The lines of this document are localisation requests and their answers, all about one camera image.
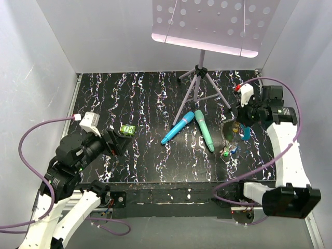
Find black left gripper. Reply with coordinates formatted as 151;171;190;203
74;126;132;172

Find orange capped key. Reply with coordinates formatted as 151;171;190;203
232;123;240;133

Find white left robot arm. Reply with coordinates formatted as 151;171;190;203
19;129;132;248

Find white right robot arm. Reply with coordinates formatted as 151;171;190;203
234;84;321;219

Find green monster key tag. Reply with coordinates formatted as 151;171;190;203
120;124;136;136

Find green toy microphone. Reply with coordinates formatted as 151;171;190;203
194;110;215;153

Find pink perforated music stand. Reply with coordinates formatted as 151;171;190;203
151;0;282;128

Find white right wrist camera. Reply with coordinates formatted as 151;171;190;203
235;84;254;107

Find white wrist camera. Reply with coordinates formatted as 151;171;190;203
235;84;254;107
79;112;101;137

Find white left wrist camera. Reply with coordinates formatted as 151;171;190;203
79;112;101;137

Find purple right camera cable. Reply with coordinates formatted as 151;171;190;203
211;77;303;225

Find black table front rail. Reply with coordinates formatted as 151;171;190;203
85;181;250;220

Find aluminium frame left rail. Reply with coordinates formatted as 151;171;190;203
22;73;82;247

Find aluminium frame rail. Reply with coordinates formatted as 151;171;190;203
22;73;82;247
255;68;325;249

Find aluminium frame right rail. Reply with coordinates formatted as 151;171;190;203
255;68;325;249

